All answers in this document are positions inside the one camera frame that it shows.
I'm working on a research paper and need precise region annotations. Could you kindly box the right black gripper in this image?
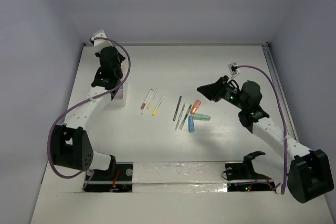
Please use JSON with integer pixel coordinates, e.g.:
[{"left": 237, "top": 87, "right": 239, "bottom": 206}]
[{"left": 196, "top": 75, "right": 247, "bottom": 110}]

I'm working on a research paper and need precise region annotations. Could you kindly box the white pen red cap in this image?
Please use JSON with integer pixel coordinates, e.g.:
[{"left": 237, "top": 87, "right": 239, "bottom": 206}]
[{"left": 141, "top": 89, "right": 153, "bottom": 114}]

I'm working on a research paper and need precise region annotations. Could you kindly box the white pen orange cap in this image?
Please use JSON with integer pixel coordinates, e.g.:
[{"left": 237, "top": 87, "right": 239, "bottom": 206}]
[{"left": 121, "top": 63, "right": 128, "bottom": 74}]

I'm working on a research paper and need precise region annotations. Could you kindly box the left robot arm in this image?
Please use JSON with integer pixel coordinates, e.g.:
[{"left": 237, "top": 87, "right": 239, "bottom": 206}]
[{"left": 47, "top": 45, "right": 130, "bottom": 179}]

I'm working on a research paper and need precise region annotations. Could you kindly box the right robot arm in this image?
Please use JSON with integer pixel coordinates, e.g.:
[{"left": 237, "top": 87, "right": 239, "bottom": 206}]
[{"left": 197, "top": 76, "right": 334, "bottom": 203}]

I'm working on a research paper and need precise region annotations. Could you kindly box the orange translucent eraser case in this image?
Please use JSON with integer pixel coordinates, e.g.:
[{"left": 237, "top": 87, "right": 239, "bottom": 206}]
[{"left": 190, "top": 100, "right": 201, "bottom": 115}]

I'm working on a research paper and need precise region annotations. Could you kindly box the green dark pen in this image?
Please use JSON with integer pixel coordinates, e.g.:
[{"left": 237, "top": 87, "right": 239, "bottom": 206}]
[{"left": 179, "top": 104, "right": 192, "bottom": 130}]

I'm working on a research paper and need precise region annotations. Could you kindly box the translucent pink pen holder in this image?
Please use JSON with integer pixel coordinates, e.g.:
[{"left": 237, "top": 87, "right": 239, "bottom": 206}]
[{"left": 108, "top": 63, "right": 128, "bottom": 108}]

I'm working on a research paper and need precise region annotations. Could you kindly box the green translucent eraser case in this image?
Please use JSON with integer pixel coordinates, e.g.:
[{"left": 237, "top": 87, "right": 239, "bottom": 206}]
[{"left": 193, "top": 113, "right": 211, "bottom": 121}]

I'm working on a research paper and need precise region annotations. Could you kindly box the dark grey pen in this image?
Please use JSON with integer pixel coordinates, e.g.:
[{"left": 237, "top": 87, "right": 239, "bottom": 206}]
[{"left": 173, "top": 96, "right": 182, "bottom": 122}]

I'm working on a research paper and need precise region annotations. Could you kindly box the clear silver pen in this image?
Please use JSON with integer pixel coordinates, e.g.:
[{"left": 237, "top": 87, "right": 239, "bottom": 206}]
[{"left": 175, "top": 103, "right": 185, "bottom": 131}]

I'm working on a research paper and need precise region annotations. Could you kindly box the blue translucent eraser case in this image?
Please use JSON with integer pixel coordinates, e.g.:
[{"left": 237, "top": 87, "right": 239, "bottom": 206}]
[{"left": 188, "top": 115, "right": 195, "bottom": 133}]

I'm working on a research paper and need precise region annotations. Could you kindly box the white pen yellow tip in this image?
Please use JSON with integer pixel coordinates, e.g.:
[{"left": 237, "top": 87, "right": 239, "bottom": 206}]
[{"left": 152, "top": 95, "right": 165, "bottom": 116}]

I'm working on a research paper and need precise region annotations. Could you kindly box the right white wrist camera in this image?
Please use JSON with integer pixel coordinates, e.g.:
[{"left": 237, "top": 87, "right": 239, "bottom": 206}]
[{"left": 228, "top": 62, "right": 240, "bottom": 78}]

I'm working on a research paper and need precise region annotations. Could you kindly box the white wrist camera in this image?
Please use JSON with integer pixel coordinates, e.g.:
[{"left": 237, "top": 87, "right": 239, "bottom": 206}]
[
  {"left": 228, "top": 62, "right": 240, "bottom": 78},
  {"left": 90, "top": 29, "right": 113, "bottom": 51}
]

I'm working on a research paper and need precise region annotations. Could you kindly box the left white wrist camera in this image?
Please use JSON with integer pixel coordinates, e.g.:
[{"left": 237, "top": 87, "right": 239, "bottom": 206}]
[{"left": 90, "top": 29, "right": 113, "bottom": 51}]

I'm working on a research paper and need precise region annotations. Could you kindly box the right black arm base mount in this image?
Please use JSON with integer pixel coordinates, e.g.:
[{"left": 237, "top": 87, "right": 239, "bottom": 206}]
[{"left": 221, "top": 151, "right": 276, "bottom": 192}]

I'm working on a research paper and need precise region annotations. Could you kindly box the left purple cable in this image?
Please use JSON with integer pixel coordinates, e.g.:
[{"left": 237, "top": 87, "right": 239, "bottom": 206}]
[{"left": 47, "top": 38, "right": 131, "bottom": 190}]

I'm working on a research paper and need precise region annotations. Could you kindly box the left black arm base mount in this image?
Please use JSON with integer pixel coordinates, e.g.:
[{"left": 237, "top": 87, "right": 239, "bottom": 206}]
[{"left": 83, "top": 163, "right": 133, "bottom": 193}]

